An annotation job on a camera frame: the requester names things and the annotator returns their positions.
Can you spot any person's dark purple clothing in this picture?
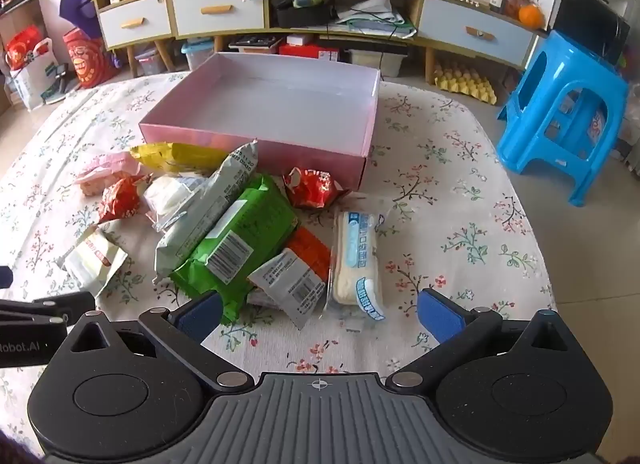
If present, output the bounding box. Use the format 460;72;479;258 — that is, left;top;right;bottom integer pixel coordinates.
0;426;46;464

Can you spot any pile of papers and cloth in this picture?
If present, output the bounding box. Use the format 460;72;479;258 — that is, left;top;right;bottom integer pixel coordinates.
337;0;418;37

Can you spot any wooden storage rack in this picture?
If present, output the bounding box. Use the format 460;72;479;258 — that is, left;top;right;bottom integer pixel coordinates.
0;0;43;109

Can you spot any red gift bag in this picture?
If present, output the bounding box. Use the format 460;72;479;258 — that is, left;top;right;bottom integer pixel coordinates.
5;26;46;69

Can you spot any red printed bag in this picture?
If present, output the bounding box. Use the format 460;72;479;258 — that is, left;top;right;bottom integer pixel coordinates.
62;28;121;89

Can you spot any pink snack packet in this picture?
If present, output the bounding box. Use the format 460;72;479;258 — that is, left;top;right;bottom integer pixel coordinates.
75;152;146;197

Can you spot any black keyboard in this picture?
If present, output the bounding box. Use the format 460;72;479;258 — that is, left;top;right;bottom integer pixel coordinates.
230;34;283;52

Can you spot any white shopping bag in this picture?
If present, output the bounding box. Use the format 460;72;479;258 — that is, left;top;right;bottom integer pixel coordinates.
10;38;66;112

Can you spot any black white microwave oven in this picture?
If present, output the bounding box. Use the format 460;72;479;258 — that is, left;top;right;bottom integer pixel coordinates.
550;0;636;67

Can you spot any purple hat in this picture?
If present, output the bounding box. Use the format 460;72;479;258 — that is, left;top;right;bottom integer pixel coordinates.
59;0;103;39

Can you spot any blue lidded plastic container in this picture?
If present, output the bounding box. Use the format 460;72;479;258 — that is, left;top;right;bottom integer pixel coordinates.
181;38;216;72

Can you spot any wooden low cabinet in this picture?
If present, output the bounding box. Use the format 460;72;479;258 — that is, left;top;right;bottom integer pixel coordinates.
167;0;551;89

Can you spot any yellow snack packet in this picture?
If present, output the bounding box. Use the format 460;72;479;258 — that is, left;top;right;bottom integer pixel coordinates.
129;142;232;175

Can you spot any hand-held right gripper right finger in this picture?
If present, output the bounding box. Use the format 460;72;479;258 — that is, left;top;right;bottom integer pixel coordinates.
385;289;581;390

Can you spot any beige white snack packet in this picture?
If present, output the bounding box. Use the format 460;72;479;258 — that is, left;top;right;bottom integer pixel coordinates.
57;226;128;297

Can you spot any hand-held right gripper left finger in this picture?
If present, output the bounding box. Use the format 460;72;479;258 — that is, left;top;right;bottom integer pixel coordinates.
65;291;256;392

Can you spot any blue plastic stool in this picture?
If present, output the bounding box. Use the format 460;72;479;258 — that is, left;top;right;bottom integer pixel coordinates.
497;30;630;207

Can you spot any orange snack packet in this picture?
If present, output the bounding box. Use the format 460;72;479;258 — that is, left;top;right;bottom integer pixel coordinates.
247;226;333;329

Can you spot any clear packet with white cake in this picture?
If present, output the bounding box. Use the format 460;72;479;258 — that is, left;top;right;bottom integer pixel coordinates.
144;174;211;232

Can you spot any green snack packet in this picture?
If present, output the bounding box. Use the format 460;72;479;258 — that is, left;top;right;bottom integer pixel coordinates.
170;174;301;325

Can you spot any orange fruit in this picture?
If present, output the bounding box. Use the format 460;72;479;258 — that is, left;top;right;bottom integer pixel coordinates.
519;4;544;29

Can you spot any pink cardboard box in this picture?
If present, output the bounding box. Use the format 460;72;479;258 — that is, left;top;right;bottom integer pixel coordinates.
138;52;382;193

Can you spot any red snack packet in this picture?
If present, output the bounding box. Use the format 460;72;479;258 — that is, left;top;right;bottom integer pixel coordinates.
97;176;151;225
282;166;351;209

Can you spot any clear storage bin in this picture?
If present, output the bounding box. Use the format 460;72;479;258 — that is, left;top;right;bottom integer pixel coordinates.
345;46;408;78

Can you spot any small clear plastic container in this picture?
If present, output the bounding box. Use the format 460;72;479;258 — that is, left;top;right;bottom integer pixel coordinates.
135;48;166;77

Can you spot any red box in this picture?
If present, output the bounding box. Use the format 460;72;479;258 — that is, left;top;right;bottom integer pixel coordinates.
279;41;346;63

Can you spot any pale blue drawer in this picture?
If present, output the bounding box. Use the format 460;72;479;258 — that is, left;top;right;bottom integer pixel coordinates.
417;0;536;69

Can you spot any yellow egg tray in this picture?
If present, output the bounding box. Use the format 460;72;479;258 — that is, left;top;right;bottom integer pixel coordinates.
434;61;498;105

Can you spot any black case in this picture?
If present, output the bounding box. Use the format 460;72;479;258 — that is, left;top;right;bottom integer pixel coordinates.
272;0;341;28

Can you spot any grey cookie packet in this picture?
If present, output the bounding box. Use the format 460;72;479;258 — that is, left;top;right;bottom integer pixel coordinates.
152;140;260;285

